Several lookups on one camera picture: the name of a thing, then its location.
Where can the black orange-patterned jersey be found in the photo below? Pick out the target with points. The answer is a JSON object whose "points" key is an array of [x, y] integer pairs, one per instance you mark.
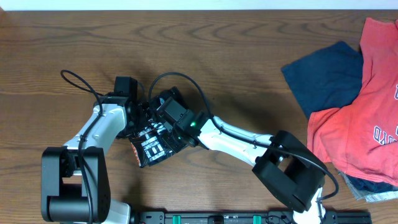
{"points": [[153, 140]]}

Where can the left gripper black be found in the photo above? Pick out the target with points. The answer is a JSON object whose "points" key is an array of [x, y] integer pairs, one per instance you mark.
{"points": [[137, 118]]}

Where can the red t-shirt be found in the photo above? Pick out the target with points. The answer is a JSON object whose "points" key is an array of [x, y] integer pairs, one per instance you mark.
{"points": [[361, 139]]}

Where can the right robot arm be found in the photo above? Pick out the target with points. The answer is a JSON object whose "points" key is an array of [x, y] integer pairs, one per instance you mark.
{"points": [[290, 172]]}

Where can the grey white garment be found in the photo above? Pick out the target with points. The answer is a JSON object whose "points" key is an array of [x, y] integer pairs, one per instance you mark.
{"points": [[369, 191]]}

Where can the navy blue garment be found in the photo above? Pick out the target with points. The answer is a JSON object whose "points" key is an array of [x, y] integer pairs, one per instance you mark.
{"points": [[327, 78]]}

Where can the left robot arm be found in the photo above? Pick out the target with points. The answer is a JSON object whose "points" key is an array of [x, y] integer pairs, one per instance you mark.
{"points": [[74, 180]]}

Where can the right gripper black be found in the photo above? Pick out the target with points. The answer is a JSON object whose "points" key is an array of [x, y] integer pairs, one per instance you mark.
{"points": [[175, 146]]}

